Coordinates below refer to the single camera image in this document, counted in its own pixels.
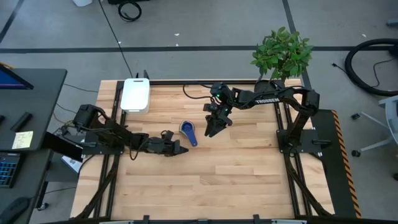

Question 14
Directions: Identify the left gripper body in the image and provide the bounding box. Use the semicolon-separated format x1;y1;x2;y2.
146;136;182;157

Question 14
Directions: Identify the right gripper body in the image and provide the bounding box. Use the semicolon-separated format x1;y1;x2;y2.
205;106;234;127

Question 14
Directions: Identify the navy blue measuring cup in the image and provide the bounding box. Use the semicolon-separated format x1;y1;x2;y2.
179;120;199;147

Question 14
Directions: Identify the white plastic basket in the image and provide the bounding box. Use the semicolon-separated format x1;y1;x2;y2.
119;77;151;115

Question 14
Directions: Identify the green potted plant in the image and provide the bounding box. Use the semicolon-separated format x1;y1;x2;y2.
250;26;314;94

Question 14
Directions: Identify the black side plate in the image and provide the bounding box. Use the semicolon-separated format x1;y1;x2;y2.
42;132;84;162

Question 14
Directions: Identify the black hazard striped platform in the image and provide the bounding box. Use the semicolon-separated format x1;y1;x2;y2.
309;108;363;218

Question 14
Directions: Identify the black desk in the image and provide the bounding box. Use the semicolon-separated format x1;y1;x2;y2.
0;68;68;224

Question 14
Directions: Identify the yellow sticky note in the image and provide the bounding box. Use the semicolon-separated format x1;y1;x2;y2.
11;130;34;150

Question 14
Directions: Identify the black marker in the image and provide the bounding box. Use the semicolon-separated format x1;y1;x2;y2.
9;111;33;133

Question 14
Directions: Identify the backlit keyboard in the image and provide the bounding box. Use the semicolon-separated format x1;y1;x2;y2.
0;152;21;189

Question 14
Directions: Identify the black computer mouse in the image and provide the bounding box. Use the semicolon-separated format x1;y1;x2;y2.
0;197;31;224

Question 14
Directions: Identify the blue lit monitor screen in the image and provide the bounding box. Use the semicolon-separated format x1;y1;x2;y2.
0;63;34;91

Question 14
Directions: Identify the grey office chair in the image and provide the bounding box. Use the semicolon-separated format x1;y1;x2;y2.
351;95;398;158

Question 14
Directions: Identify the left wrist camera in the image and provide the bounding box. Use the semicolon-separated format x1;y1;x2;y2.
160;129;175;141

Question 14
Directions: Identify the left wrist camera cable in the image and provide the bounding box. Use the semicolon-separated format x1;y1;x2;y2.
129;139;150;161

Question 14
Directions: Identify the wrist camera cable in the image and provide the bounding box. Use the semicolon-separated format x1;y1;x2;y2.
182;82;216;101
129;139;150;161

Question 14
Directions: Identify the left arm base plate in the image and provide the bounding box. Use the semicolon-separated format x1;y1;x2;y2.
81;130;127;156

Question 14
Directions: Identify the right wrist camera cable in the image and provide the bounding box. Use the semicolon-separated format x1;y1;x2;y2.
182;82;216;101

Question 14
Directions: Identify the black aluminium table frame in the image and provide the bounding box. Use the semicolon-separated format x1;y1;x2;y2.
74;79;335;224

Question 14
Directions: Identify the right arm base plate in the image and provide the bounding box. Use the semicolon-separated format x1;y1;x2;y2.
275;128;323;155

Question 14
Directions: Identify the thin black desk cable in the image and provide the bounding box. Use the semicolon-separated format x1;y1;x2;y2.
63;83;100;93

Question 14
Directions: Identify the thin black plug cable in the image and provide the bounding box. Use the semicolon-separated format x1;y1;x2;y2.
331;57;398;88

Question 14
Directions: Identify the coiled black cable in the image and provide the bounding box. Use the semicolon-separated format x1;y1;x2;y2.
117;1;143;23

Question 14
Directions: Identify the long black floor cable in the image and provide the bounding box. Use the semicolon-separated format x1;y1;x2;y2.
98;0;134;78

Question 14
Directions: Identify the large black hose ring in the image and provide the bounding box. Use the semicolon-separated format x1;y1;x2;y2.
344;38;398;97

